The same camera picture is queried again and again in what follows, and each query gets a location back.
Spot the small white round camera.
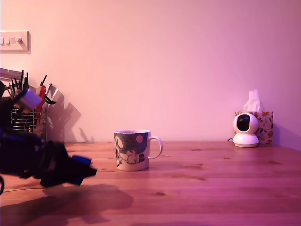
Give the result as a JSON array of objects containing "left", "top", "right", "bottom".
[{"left": 232, "top": 113, "right": 260, "bottom": 148}]

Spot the white tissue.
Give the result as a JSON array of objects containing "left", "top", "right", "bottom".
[{"left": 243, "top": 89, "right": 262, "bottom": 112}]

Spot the red utensil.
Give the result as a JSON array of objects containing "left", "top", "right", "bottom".
[{"left": 35, "top": 86, "right": 47, "bottom": 118}]

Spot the pale plastic bag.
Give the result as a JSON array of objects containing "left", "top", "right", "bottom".
[{"left": 34, "top": 103, "right": 54, "bottom": 137}]

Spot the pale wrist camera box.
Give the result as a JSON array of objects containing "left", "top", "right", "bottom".
[{"left": 14, "top": 88, "right": 44, "bottom": 113}]

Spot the silver metal utensil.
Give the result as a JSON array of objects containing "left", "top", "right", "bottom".
[{"left": 46, "top": 82, "right": 60, "bottom": 102}]

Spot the grey metal rack rail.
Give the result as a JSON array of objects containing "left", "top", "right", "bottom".
[{"left": 0, "top": 68, "right": 24, "bottom": 82}]

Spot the leaf print tissue box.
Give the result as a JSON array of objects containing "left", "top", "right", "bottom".
[{"left": 234, "top": 111, "right": 274, "bottom": 145}]

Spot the white wall switch plate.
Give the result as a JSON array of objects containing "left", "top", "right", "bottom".
[{"left": 0, "top": 31, "right": 32, "bottom": 55}]

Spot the blue coffee capsule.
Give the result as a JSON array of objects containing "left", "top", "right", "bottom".
[{"left": 70, "top": 154, "right": 93, "bottom": 186}]

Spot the cartoon print ceramic mug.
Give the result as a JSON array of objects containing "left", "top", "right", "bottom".
[{"left": 114, "top": 129, "right": 164, "bottom": 172}]

